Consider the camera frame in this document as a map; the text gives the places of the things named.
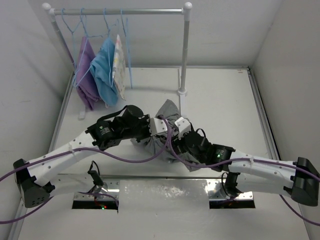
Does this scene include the grey t shirt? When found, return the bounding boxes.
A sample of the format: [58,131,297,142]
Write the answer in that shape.
[130,99,204,166]

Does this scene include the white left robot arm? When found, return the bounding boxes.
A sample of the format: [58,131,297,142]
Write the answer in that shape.
[13,105,151,208]

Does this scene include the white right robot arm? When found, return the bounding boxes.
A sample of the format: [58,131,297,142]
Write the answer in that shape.
[170,130,320,207]

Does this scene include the white patterned hanging shirt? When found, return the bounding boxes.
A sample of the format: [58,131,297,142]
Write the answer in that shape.
[112,34,126,100]

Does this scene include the purple hanging shirt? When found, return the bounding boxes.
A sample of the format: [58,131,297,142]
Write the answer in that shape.
[75,36,101,111]

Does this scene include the blue hanging shirt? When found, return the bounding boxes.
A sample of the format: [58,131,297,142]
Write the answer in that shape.
[90,39,118,107]

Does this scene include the blue hanger with purple shirt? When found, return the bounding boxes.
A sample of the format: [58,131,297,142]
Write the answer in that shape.
[74,8,105,89]

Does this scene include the white metal clothes rack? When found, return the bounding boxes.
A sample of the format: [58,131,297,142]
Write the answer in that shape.
[42,2,193,117]

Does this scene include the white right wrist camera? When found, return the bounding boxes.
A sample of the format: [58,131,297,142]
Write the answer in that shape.
[174,117,192,138]

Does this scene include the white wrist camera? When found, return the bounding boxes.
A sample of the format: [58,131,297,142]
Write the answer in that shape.
[174,117,192,138]
[149,117,168,136]

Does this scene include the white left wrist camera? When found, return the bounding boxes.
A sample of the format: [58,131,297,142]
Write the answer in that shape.
[149,117,168,136]

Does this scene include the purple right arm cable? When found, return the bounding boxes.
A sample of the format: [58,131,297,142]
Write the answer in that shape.
[169,124,320,227]

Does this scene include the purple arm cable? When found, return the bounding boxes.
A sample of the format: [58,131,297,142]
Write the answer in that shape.
[0,115,173,225]
[169,124,320,227]

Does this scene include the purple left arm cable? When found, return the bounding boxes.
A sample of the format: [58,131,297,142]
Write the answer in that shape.
[0,115,173,225]

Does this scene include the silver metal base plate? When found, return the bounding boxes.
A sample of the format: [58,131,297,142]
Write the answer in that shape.
[78,178,253,202]

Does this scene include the empty blue wire hanger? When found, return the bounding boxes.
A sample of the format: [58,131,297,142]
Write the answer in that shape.
[120,8,133,89]

